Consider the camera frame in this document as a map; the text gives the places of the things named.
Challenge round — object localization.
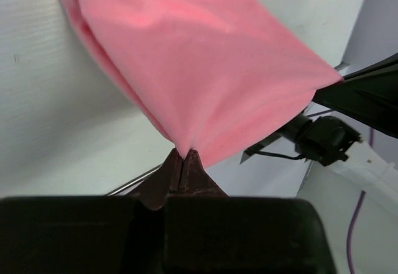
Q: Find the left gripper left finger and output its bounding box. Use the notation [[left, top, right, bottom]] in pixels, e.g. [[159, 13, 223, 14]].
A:
[[130, 149, 183, 211]]

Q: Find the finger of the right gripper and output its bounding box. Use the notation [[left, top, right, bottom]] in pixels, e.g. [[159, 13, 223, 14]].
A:
[[313, 54, 397, 137]]

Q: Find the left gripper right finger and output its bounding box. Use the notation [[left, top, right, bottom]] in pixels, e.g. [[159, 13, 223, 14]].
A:
[[169, 150, 228, 197]]

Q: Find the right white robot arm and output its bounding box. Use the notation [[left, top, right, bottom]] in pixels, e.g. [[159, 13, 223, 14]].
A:
[[283, 54, 397, 213]]

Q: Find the pink t shirt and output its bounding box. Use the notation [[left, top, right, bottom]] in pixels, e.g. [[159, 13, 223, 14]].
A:
[[60, 0, 341, 167]]

